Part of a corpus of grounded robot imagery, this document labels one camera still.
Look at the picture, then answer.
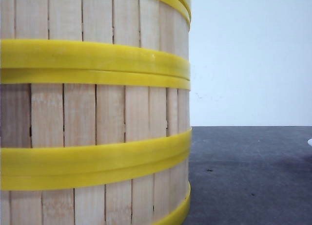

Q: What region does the bamboo steamer basket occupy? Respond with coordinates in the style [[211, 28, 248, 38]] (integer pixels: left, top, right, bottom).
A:
[[0, 0, 190, 89], [0, 68, 192, 191], [0, 161, 191, 225]]

